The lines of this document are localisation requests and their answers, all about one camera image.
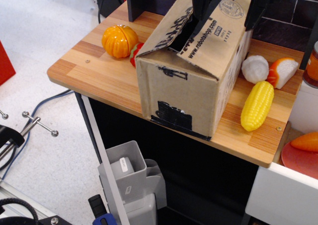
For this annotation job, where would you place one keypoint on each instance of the orange toy carrot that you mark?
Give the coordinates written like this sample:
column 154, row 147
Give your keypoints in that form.
column 307, row 142

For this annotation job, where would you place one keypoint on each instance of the black post on table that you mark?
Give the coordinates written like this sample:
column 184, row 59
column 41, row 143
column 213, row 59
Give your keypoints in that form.
column 135, row 9

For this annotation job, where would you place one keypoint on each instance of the blue black handle tool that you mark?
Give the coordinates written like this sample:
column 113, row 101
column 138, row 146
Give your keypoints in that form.
column 102, row 217

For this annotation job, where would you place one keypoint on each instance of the brown cardboard box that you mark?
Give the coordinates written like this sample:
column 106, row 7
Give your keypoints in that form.
column 185, row 81

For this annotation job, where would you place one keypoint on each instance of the white sink cabinet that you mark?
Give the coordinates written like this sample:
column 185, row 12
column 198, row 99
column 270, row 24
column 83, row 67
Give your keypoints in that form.
column 286, row 193

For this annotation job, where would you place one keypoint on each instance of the red box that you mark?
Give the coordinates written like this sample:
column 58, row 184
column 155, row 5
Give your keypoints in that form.
column 7, row 70

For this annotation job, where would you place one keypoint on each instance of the brown jar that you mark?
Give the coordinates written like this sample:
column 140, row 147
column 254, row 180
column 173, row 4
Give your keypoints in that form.
column 310, row 75

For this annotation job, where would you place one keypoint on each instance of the red plate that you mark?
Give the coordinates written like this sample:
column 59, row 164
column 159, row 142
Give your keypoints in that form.
column 301, row 161

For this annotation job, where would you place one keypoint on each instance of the metal clamp with handle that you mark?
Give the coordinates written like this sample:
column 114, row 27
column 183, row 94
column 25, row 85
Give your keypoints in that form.
column 15, row 139

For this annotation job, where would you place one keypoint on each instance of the orange white toy sushi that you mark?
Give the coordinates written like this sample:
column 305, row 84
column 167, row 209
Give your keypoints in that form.
column 281, row 71

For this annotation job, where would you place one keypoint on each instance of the grey plastic bin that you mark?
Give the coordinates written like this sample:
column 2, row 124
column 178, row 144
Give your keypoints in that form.
column 134, row 187

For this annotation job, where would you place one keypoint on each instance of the yellow toy corn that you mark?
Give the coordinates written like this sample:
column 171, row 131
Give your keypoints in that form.
column 257, row 106

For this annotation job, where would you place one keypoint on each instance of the red toy strawberry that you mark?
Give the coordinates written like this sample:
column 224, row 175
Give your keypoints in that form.
column 134, row 52

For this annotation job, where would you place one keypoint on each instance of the white toy garlic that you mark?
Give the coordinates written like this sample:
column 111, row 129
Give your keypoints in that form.
column 255, row 69

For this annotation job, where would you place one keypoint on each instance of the orange toy pumpkin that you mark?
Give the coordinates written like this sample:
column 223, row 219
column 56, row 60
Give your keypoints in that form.
column 119, row 40

